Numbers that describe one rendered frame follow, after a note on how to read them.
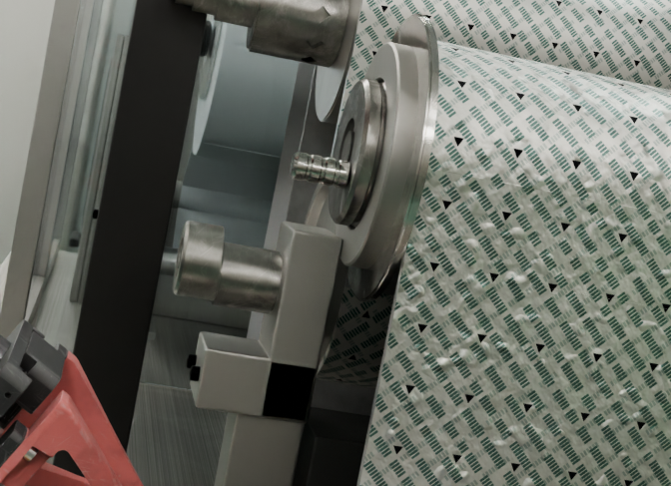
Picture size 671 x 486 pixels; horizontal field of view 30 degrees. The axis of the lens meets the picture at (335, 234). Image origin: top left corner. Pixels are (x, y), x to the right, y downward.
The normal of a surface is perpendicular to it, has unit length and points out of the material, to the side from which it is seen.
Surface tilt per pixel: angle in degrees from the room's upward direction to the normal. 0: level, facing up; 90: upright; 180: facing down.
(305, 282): 90
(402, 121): 73
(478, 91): 51
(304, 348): 90
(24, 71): 90
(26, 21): 90
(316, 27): 104
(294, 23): 110
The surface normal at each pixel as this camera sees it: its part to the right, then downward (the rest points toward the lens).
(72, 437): 0.42, 0.34
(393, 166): 0.16, 0.16
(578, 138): 0.24, -0.33
